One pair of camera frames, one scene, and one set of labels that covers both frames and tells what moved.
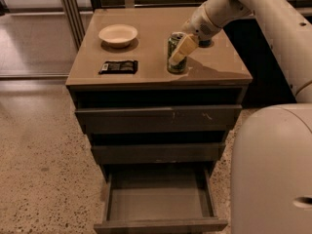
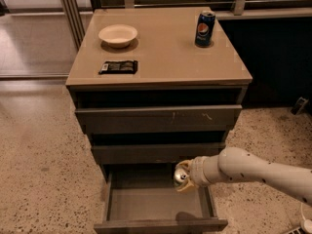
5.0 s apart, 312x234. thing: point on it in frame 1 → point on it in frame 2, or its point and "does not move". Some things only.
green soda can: x=174 y=41 → x=180 y=176
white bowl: x=118 y=35 does not move
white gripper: x=201 y=25 → x=198 y=172
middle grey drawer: x=163 y=152 does not move
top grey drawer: x=193 y=119 does not move
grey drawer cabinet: x=156 y=106 does not move
